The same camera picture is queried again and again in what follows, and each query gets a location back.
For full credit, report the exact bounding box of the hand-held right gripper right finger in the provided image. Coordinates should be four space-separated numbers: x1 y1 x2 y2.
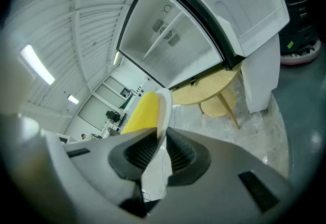
147 127 302 224

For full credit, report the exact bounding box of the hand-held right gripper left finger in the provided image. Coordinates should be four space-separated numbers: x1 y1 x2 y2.
45 127 158 224

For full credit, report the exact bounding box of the yellow corn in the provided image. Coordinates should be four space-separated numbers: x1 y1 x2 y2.
120 91 164 139

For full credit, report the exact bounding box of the white plate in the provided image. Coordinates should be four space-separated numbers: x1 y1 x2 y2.
141 87 174 200

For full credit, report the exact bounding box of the black refrigerator with white interior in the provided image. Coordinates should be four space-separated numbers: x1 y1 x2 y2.
116 0 291 91

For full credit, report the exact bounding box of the black office chair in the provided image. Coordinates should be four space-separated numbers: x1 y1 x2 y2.
105 109 121 124

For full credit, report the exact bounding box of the round wooden table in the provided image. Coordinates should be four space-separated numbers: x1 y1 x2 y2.
171 64 244 130

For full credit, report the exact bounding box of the white cabinet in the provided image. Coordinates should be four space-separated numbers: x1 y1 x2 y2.
240 32 281 114

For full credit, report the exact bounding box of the long ceiling light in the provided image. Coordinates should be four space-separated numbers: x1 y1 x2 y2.
19 44 56 86

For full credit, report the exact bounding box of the black floor scrubber machine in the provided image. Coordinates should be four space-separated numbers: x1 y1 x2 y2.
279 0 322 66

